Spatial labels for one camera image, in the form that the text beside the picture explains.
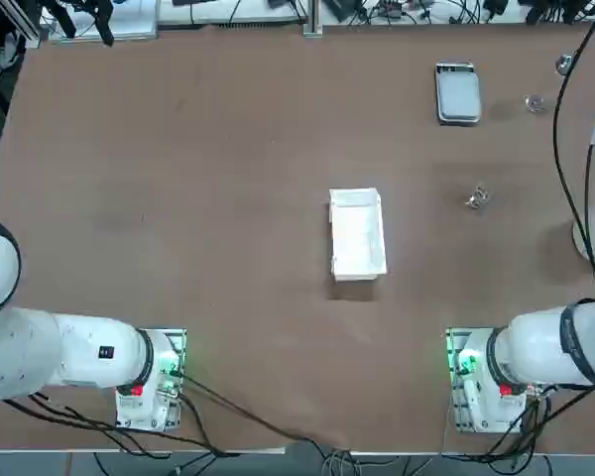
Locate clear glass measuring cup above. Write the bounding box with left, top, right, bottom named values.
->
left=464, top=183, right=492, bottom=211

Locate white open cardboard box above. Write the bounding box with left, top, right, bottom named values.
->
left=327, top=186, right=389, bottom=284

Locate silver digital kitchen scale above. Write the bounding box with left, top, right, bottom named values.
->
left=433, top=59, right=483, bottom=125

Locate black tripod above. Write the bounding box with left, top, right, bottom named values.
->
left=38, top=0, right=116, bottom=48

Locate black base cable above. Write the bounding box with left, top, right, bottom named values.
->
left=178, top=372, right=363, bottom=465
left=0, top=391, right=229, bottom=458

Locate aluminium profile post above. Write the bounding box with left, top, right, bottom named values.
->
left=302, top=0, right=324, bottom=39

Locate long black arm cable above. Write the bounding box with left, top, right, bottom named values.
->
left=552, top=5, right=595, bottom=301

